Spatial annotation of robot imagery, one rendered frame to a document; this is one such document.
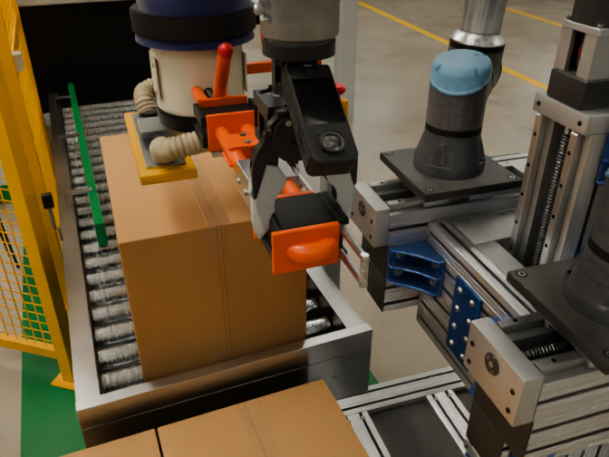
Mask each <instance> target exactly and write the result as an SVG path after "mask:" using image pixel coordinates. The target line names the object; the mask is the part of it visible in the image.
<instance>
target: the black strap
mask: <svg viewBox="0 0 609 457"><path fill-rule="evenodd" d="M254 4H255V3H254V2H253V1H250V3H249V7H247V8H245V9H243V10H240V11H238V12H234V13H229V14H223V15H212V16H196V17H170V16H159V15H149V14H146V13H144V12H142V11H140V10H139V8H138V5H137V3H135V4H133V5H132V6H131V7H130V21H131V28H132V31H133V32H134V33H135V34H137V35H138V36H141V37H144V38H148V39H152V40H158V41H166V42H208V41H217V40H225V39H229V38H234V37H238V36H241V35H244V34H248V33H250V32H252V31H253V30H254V29H255V28H256V25H257V24H260V18H259V15H255V14H254V11H253V6H254Z"/></svg>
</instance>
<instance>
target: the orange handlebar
mask: <svg viewBox="0 0 609 457"><path fill-rule="evenodd" d="M246 71H247V74H251V73H271V72H272V61H271V60H264V61H253V62H246ZM190 92H191V95H192V97H193V99H194V100H195V102H196V103H197V99H207V96H206V94H205V93H204V92H203V90H202V89H201V88H200V87H198V86H195V87H193V88H192V89H191V91H190ZM215 135H216V138H217V140H218V142H219V144H220V145H221V147H222V149H223V152H222V155H223V157H224V159H225V160H226V162H227V165H228V166H229V167H233V168H234V169H235V171H236V172H237V160H246V159H250V158H251V154H252V151H253V149H254V147H255V146H256V145H257V144H258V143H259V140H258V139H257V137H256V136H255V128H254V126H253V125H252V124H249V123H247V124H244V125H243V126H242V127H241V132H240V133H234V134H230V132H229V130H228V129H227V128H226V127H219V128H217V129H216V132H215ZM244 148H251V149H244ZM240 149H243V150H240ZM300 191H301V190H300V188H299V187H298V186H297V184H296V183H295V182H294V181H292V180H288V181H287V182H286V184H285V187H284V189H283V190H282V191H281V192H282V194H288V193H295V192H300ZM337 245H338V243H337V240H336V239H334V238H323V239H320V240H318V241H315V242H308V243H304V242H300V243H295V244H294V245H292V246H291V247H290V248H289V249H288V250H287V252H286V254H287V257H288V258H290V259H291V260H293V261H295V262H298V263H305V264H309V263H317V262H321V261H324V260H326V259H328V258H329V257H330V256H332V255H333V254H334V252H335V250H336V248H337Z"/></svg>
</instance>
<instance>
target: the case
mask: <svg viewBox="0 0 609 457"><path fill-rule="evenodd" d="M100 142H101V152H102V157H103V162H104V168H105V173H106V179H107V183H108V189H109V194H110V199H111V209H112V215H113V219H114V225H115V230H116V236H117V240H118V246H119V251H120V255H121V264H122V269H123V275H124V279H125V284H126V288H127V294H128V299H129V303H130V312H131V317H132V322H133V326H134V332H135V336H136V341H137V346H138V351H139V356H140V364H141V370H142V374H143V379H144V383H147V382H150V381H154V380H158V379H160V378H164V377H168V376H171V375H174V374H181V373H184V372H187V371H191V370H194V369H198V368H201V367H204V366H208V365H214V364H217V363H221V362H225V361H227V360H231V359H235V358H238V357H241V356H245V355H251V354H254V353H258V352H261V351H265V350H268V349H271V348H275V347H279V346H282V345H288V344H292V343H294V342H298V341H302V340H305V339H306V269H301V270H296V271H292V272H287V273H283V274H278V275H274V273H273V271H272V259H271V257H270V256H269V254H268V252H267V250H266V248H265V246H264V244H263V242H262V240H261V239H258V238H255V237H254V230H253V225H252V220H251V212H250V211H249V209H248V207H247V205H246V203H245V202H244V200H243V198H242V196H241V194H240V193H239V191H238V189H237V173H236V171H235V169H234V168H233V167H229V166H228V165H227V162H226V160H225V159H224V157H218V158H213V156H212V154H211V153H210V152H207V151H206V152H205V153H202V152H201V153H200V154H197V153H196V155H191V156H190V157H191V159H192V160H193V163H194V165H195V167H196V169H197V173H198V176H197V177H196V178H195V179H190V180H178V181H172V182H165V183H158V184H151V185H145V186H142V185H141V184H140V179H139V175H138V171H137V167H136V163H135V160H134V156H133V152H132V148H131V142H130V138H129V134H128V133H126V134H119V135H112V136H104V137H100Z"/></svg>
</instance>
